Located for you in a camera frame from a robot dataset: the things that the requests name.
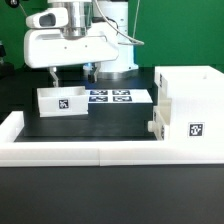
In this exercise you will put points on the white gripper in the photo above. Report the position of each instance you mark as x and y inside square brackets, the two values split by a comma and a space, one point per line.
[45, 44]

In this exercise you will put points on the white drawer with tag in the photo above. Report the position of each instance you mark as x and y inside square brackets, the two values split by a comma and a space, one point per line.
[160, 125]
[62, 101]

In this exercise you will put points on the white front drawer with tag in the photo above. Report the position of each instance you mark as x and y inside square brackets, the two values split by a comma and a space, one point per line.
[160, 125]

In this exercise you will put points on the white drawer cabinet box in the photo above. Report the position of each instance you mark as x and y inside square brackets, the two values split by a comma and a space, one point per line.
[197, 101]

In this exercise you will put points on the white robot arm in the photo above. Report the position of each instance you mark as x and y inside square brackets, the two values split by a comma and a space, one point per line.
[67, 33]

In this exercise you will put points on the white sheet with tags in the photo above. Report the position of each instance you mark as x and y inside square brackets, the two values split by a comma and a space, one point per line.
[118, 96]

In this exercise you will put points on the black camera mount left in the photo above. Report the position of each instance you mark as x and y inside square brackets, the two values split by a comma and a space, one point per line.
[6, 68]

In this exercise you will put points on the white U-shaped fence frame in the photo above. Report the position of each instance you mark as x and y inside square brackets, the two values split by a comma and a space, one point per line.
[115, 153]

